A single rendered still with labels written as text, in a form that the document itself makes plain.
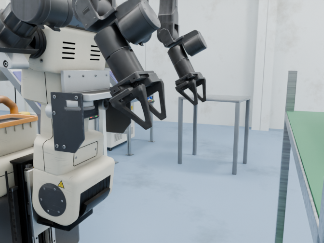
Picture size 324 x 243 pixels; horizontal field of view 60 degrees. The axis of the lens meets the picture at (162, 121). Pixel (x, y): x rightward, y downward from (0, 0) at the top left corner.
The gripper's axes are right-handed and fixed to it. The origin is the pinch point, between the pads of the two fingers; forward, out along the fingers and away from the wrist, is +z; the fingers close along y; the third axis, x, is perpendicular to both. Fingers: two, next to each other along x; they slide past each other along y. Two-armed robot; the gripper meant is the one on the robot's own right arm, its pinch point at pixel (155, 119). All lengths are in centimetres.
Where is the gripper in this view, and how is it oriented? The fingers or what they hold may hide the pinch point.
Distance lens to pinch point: 55.6
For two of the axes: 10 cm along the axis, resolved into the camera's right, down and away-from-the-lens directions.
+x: -8.3, 4.5, 3.4
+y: 2.9, -1.8, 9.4
